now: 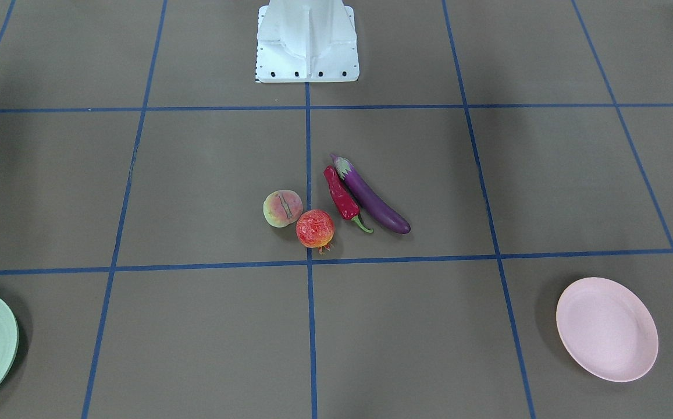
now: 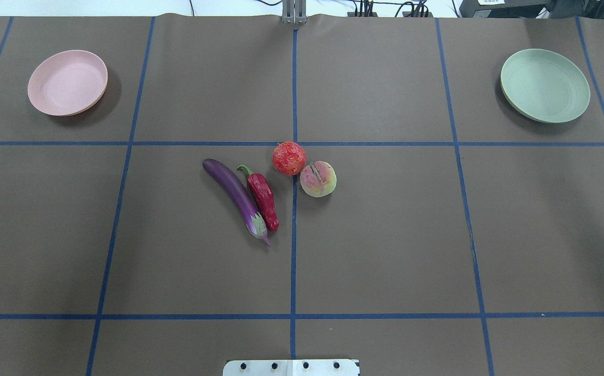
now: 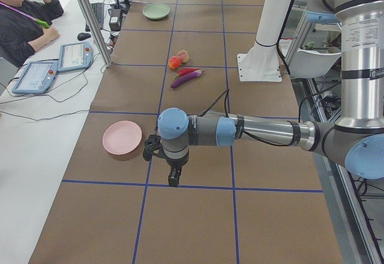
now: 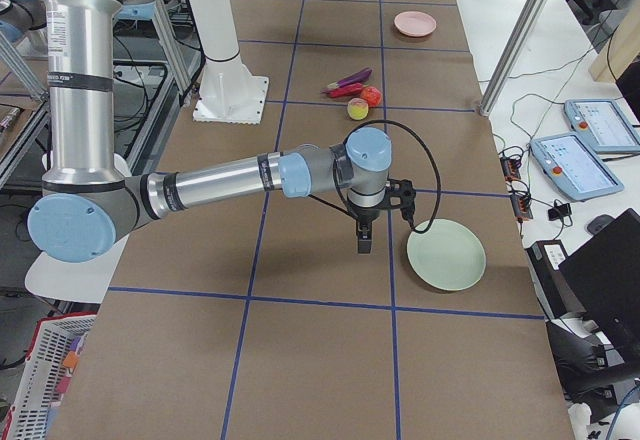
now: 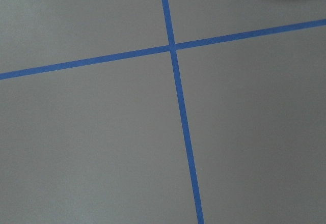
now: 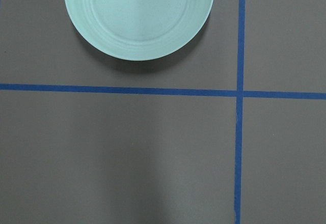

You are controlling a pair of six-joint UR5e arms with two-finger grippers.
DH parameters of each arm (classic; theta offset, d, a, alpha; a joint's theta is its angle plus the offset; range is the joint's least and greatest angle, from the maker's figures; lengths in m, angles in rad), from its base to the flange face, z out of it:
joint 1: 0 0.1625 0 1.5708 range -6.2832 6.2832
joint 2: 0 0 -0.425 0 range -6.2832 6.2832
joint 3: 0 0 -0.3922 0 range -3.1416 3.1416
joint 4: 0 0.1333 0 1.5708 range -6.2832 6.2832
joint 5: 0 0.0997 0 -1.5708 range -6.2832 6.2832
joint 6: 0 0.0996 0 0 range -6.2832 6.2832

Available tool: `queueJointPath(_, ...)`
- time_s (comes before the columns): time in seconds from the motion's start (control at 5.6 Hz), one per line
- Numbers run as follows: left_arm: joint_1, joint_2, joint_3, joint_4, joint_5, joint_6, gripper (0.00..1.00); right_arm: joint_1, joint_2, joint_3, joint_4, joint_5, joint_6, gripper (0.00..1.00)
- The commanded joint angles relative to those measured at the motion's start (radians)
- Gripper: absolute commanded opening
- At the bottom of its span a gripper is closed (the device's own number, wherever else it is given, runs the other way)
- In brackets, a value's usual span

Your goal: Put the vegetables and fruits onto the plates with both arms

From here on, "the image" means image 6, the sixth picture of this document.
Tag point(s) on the light green plate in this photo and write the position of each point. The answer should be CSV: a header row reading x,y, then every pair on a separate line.
x,y
138,30

